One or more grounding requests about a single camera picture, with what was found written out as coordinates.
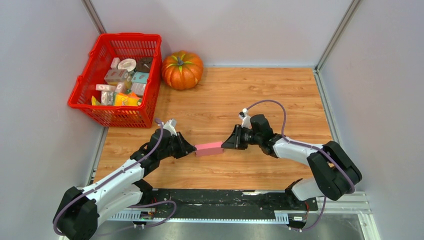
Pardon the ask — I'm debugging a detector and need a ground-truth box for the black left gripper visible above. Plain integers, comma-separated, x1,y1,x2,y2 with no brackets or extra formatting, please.
158,132,197,160

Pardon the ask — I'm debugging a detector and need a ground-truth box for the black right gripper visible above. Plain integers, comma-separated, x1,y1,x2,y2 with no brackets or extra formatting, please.
221,125,262,151

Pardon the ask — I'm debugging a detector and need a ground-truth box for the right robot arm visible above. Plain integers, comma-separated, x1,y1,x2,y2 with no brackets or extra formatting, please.
221,114,363,210

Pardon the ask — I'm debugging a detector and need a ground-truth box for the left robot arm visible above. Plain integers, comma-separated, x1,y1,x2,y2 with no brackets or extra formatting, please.
52,128,196,240

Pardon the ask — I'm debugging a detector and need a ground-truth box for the pale pink box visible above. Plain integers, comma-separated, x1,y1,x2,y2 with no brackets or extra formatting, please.
130,82,146,98

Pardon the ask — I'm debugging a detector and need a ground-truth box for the teal small box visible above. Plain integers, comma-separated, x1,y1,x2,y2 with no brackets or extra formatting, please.
131,71,150,84

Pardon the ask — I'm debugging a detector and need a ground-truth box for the grey pink carton box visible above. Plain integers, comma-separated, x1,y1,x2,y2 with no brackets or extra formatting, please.
103,69,129,85

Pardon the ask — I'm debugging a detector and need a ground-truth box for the pink white small box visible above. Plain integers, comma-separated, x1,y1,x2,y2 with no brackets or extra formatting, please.
95,84,116,92

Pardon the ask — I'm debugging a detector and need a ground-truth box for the orange pumpkin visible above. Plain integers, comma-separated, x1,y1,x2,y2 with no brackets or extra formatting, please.
161,50,204,90

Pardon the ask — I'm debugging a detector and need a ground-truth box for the yellow orange snack pack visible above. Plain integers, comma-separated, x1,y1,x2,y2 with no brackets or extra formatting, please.
113,92,142,107

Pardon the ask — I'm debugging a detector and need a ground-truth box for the brown round item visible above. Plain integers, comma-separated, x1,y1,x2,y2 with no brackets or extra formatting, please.
135,57,153,73

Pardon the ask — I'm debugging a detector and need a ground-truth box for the red plastic shopping basket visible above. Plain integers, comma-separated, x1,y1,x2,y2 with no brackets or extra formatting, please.
68,32,162,128

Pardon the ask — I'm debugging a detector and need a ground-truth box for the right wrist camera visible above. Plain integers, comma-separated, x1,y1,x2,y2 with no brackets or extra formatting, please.
238,108,251,129

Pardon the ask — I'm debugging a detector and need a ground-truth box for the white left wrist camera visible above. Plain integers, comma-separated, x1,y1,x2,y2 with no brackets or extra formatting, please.
163,118,178,136

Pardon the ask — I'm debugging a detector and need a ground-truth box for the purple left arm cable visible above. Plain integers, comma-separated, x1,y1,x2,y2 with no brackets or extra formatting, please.
52,118,178,237

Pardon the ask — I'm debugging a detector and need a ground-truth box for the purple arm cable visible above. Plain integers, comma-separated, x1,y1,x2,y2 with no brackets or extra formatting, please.
52,118,178,237
246,99,356,232

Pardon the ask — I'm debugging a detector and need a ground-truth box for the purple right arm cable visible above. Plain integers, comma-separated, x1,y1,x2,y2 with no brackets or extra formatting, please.
246,99,356,232

